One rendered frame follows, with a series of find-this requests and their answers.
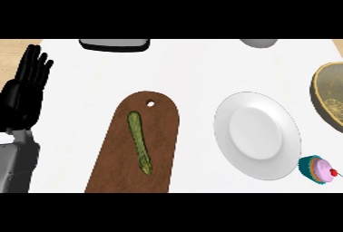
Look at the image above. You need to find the olive green bowl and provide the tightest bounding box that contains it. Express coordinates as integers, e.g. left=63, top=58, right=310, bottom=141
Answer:
left=308, top=62, right=343, bottom=134

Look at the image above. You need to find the grey black-rimmed appliance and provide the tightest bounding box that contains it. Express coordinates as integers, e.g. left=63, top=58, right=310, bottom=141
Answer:
left=79, top=39, right=151, bottom=53

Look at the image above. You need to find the green asparagus spear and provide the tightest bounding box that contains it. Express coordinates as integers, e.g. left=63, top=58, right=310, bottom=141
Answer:
left=126, top=111, right=154, bottom=176

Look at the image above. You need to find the white plate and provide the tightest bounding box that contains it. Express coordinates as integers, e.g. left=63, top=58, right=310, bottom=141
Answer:
left=213, top=91, right=304, bottom=181

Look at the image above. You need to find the brown wooden cutting board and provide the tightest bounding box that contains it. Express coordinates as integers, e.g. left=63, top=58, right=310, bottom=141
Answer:
left=85, top=91, right=181, bottom=194

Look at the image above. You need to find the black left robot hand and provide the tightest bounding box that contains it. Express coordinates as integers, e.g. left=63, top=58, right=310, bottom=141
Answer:
left=0, top=43, right=55, bottom=134

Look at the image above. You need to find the pink frosted cupcake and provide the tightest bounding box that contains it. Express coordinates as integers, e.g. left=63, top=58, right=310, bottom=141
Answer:
left=298, top=155, right=341, bottom=186

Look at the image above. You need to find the grey rounded object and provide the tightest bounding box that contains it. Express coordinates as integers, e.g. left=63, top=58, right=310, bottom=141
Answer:
left=239, top=39, right=280, bottom=49

